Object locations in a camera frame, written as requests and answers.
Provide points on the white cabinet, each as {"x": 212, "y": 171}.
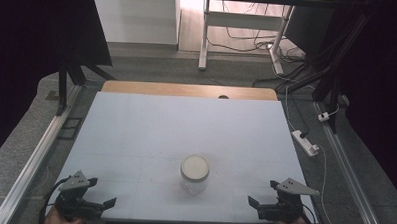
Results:
{"x": 136, "y": 18}

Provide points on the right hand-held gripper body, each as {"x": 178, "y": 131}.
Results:
{"x": 284, "y": 210}

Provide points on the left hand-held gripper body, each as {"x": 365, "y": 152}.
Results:
{"x": 70, "y": 201}

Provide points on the white power strip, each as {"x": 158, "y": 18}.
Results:
{"x": 304, "y": 142}

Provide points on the clear glass jar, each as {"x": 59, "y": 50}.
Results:
{"x": 194, "y": 187}

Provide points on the white desk frame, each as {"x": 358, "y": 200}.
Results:
{"x": 243, "y": 21}

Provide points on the black floor bracket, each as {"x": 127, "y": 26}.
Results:
{"x": 70, "y": 128}

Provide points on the cream round jar lid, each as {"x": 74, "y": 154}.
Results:
{"x": 195, "y": 167}

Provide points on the wooden table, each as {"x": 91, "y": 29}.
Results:
{"x": 154, "y": 88}

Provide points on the black metal stand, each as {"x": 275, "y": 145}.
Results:
{"x": 71, "y": 74}
{"x": 330, "y": 93}

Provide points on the white table mat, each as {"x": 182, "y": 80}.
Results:
{"x": 172, "y": 131}

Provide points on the black curtain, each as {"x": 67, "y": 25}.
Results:
{"x": 25, "y": 52}
{"x": 381, "y": 81}

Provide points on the person's left hand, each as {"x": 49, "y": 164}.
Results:
{"x": 61, "y": 222}

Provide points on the aluminium floor rail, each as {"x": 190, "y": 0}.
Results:
{"x": 35, "y": 156}
{"x": 347, "y": 174}

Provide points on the small white adapter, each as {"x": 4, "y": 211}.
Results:
{"x": 323, "y": 116}

